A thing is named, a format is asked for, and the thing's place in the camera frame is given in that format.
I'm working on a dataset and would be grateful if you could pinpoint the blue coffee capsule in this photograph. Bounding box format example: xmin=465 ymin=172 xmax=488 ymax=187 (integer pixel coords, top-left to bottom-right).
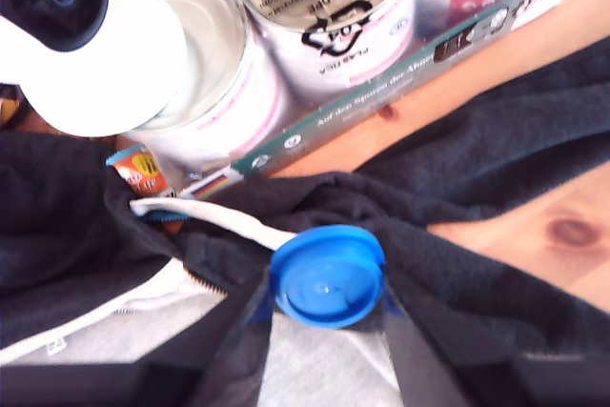
xmin=269 ymin=224 xmax=386 ymax=330

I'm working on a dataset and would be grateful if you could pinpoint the orange snack wrapper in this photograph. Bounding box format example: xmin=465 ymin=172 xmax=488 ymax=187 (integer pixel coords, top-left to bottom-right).
xmin=105 ymin=143 xmax=190 ymax=225

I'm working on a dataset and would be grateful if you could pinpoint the black and grey hoodie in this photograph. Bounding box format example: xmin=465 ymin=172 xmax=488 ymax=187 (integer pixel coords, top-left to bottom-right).
xmin=0 ymin=34 xmax=610 ymax=407

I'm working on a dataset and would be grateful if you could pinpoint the silver tin can small text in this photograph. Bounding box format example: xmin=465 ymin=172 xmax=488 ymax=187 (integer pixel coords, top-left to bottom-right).
xmin=128 ymin=0 xmax=287 ymax=174

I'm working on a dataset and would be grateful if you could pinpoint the green and white flat box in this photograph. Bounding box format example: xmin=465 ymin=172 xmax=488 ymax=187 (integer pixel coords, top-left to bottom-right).
xmin=175 ymin=0 xmax=587 ymax=201

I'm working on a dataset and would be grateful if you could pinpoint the silver tin can black logo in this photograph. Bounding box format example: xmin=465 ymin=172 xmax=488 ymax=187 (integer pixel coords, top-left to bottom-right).
xmin=233 ymin=0 xmax=420 ymax=106

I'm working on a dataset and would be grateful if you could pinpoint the white security camera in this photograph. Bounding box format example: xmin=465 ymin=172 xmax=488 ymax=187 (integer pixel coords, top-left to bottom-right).
xmin=0 ymin=0 xmax=188 ymax=137

